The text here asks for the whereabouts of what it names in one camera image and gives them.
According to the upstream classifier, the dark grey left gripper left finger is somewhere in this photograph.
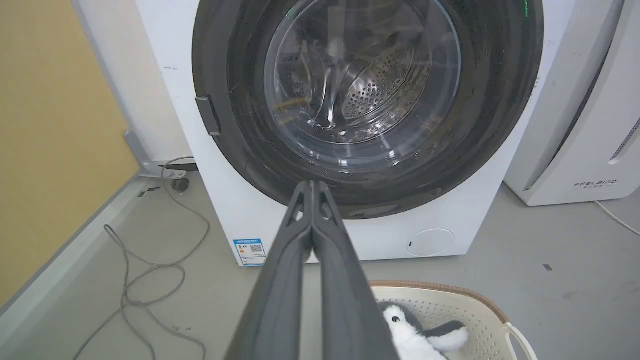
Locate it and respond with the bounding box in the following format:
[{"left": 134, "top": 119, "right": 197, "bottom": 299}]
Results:
[{"left": 224, "top": 180, "right": 315, "bottom": 360}]

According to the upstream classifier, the grey partition foot with caster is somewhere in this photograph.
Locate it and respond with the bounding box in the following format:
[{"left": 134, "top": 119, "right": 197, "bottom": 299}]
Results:
[{"left": 123, "top": 129, "right": 200, "bottom": 193}]

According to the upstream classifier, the blue energy label sticker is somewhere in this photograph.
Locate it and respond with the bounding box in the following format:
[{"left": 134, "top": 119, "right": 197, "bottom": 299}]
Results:
[{"left": 233, "top": 238, "right": 267, "bottom": 267}]

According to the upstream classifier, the grey white plush penguin toy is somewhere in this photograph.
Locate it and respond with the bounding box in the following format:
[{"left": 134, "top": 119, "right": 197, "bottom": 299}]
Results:
[{"left": 377, "top": 301, "right": 470, "bottom": 360}]

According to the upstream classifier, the dark round washer door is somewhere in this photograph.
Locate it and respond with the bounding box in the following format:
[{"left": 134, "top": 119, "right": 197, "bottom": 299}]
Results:
[{"left": 192, "top": 0, "right": 545, "bottom": 220}]

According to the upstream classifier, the white front-load washing machine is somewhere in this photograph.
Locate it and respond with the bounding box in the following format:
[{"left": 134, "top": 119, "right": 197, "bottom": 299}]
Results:
[{"left": 135, "top": 0, "right": 581, "bottom": 267}]

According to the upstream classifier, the white power cord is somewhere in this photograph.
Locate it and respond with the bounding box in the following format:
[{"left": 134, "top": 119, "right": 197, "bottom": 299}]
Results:
[{"left": 594, "top": 200, "right": 640, "bottom": 237}]

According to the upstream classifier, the beige perforated laundry basket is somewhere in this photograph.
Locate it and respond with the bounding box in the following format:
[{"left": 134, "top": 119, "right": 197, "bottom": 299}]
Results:
[{"left": 369, "top": 280, "right": 539, "bottom": 360}]

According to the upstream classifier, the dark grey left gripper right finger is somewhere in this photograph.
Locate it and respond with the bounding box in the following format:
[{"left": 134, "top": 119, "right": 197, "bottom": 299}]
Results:
[{"left": 311, "top": 180, "right": 400, "bottom": 360}]

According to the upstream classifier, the grey cable on floor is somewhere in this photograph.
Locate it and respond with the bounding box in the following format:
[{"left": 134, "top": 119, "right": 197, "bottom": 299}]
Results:
[{"left": 71, "top": 156, "right": 211, "bottom": 360}]

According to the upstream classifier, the white air purifier appliance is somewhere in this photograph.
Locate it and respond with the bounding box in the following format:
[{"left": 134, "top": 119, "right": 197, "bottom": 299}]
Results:
[{"left": 503, "top": 0, "right": 640, "bottom": 207}]

